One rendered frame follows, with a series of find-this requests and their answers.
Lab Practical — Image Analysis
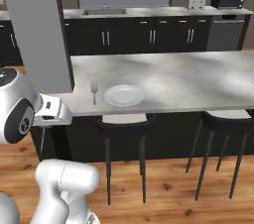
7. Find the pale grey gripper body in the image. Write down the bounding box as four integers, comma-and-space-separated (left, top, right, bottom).
32, 101, 73, 127

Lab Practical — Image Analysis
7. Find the silver fork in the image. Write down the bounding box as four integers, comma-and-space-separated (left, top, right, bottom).
90, 81, 99, 106

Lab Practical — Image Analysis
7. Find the white round plate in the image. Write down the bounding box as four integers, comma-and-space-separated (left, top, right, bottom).
103, 83, 146, 108

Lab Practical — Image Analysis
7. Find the black stool with white seat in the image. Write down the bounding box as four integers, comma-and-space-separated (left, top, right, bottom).
185, 108, 254, 202
92, 112, 157, 206

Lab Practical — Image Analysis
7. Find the tall grey fridge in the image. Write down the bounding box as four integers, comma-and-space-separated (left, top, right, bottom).
0, 0, 75, 95

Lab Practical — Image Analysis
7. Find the black kitchen island base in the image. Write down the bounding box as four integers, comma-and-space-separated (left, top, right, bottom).
30, 109, 254, 164

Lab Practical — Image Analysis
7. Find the steel sink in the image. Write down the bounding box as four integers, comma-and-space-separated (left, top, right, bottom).
81, 7, 128, 17

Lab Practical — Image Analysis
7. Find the grey dishwasher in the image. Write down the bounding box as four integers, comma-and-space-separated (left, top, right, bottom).
205, 14, 248, 53

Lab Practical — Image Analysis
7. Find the black cupboard with handle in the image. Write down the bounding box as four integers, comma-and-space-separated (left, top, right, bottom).
0, 19, 24, 67

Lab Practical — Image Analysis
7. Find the black cupboard run with handles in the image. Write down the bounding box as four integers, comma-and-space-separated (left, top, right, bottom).
63, 16, 213, 56

